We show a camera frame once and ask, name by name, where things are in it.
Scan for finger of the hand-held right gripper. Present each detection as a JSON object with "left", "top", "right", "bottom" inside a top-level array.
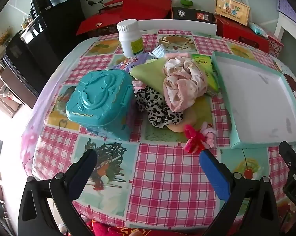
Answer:
[{"left": 279, "top": 141, "right": 296, "bottom": 177}]

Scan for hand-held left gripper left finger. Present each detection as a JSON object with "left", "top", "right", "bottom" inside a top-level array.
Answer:
[{"left": 18, "top": 149, "right": 98, "bottom": 236}]

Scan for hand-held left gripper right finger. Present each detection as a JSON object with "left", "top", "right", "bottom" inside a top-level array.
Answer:
[{"left": 199, "top": 149, "right": 280, "bottom": 236}]

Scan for beige powder puff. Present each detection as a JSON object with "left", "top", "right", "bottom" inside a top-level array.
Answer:
[{"left": 168, "top": 111, "right": 188, "bottom": 133}]

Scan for white tray with teal rim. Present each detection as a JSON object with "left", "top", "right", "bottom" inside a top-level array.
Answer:
[{"left": 212, "top": 51, "right": 296, "bottom": 149}]

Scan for leopard print scrunchie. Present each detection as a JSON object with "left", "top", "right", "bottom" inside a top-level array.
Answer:
[{"left": 134, "top": 86, "right": 184, "bottom": 129}]

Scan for green tissue pack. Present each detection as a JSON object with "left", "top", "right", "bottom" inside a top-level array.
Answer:
[{"left": 191, "top": 53, "right": 220, "bottom": 92}]

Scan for purple picture card packet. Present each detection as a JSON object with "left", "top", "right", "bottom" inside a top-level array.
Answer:
[{"left": 114, "top": 54, "right": 153, "bottom": 74}]

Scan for green cloth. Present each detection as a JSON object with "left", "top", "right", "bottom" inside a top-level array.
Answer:
[{"left": 130, "top": 58, "right": 213, "bottom": 128}]

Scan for pink fluffy towel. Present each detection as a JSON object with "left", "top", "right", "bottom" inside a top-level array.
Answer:
[{"left": 166, "top": 52, "right": 189, "bottom": 59}]

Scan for teal plastic case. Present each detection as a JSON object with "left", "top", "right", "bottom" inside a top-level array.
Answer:
[{"left": 66, "top": 69, "right": 136, "bottom": 141}]

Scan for red printed cloth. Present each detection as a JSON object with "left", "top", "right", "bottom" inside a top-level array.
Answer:
[{"left": 85, "top": 220, "right": 212, "bottom": 236}]

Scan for pink floral cloth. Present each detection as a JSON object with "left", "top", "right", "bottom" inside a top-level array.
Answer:
[{"left": 163, "top": 56, "right": 209, "bottom": 112}]

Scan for red patterned box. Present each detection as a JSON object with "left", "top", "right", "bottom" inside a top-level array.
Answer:
[{"left": 267, "top": 32, "right": 284, "bottom": 59}]

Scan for blue mask pack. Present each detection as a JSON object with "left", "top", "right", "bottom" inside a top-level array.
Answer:
[{"left": 249, "top": 22, "right": 268, "bottom": 36}]

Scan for white ribbed plastic piece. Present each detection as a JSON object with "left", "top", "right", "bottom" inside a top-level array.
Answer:
[{"left": 149, "top": 44, "right": 166, "bottom": 59}]

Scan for white pill bottle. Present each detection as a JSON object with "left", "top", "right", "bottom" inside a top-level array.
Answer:
[{"left": 117, "top": 19, "right": 145, "bottom": 57}]

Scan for black cabinet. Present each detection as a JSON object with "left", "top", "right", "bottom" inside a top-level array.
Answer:
[{"left": 4, "top": 0, "right": 86, "bottom": 104}]

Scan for red flat box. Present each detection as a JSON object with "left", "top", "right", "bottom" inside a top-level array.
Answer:
[
  {"left": 75, "top": 12, "right": 129, "bottom": 38},
  {"left": 99, "top": 0, "right": 173, "bottom": 20}
]

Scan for white chair back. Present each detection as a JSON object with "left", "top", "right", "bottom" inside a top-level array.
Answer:
[{"left": 134, "top": 20, "right": 218, "bottom": 36}]

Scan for yellow flowers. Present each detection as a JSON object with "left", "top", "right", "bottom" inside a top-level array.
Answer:
[{"left": 0, "top": 28, "right": 13, "bottom": 47}]

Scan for black box with label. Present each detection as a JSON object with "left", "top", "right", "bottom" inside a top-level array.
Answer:
[{"left": 172, "top": 6, "right": 216, "bottom": 22}]

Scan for pink plush hair tie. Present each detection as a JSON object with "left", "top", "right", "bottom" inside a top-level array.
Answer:
[{"left": 201, "top": 122, "right": 218, "bottom": 149}]

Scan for white table frame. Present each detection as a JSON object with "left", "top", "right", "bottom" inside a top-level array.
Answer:
[{"left": 274, "top": 12, "right": 296, "bottom": 41}]

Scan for red box with cutout handle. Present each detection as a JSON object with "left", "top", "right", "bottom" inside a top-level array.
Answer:
[{"left": 214, "top": 15, "right": 270, "bottom": 53}]

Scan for tan gift box with handle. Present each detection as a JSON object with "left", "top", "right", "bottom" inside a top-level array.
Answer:
[{"left": 215, "top": 0, "right": 251, "bottom": 26}]

